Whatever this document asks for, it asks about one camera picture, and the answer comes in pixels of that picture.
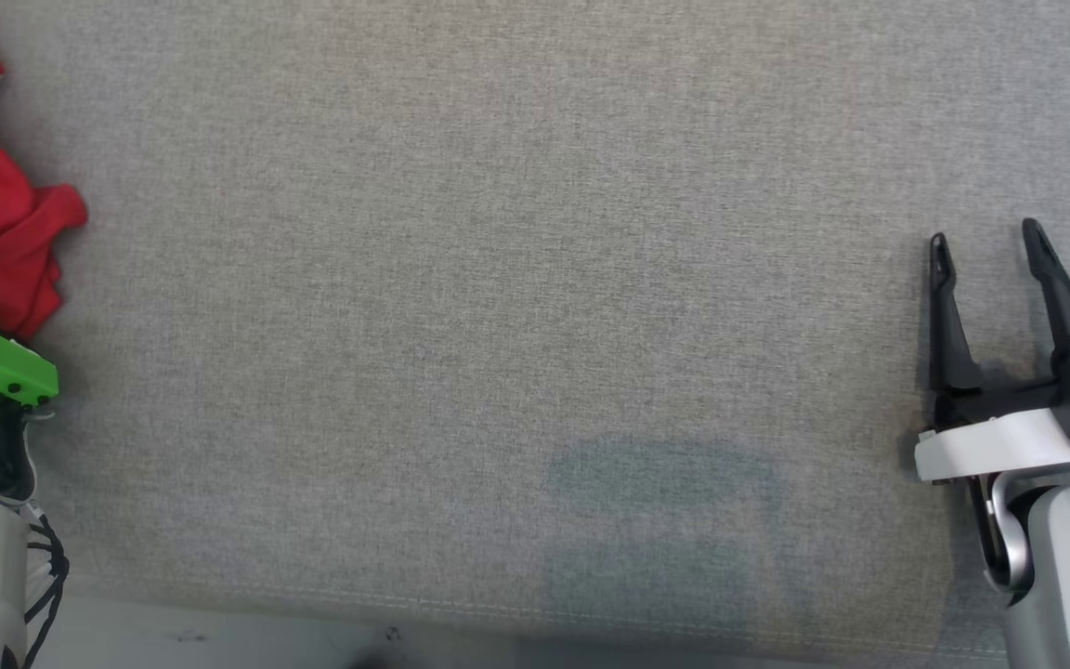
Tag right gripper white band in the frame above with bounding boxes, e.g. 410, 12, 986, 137
913, 217, 1070, 484

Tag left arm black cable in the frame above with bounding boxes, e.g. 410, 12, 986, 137
22, 509, 71, 669

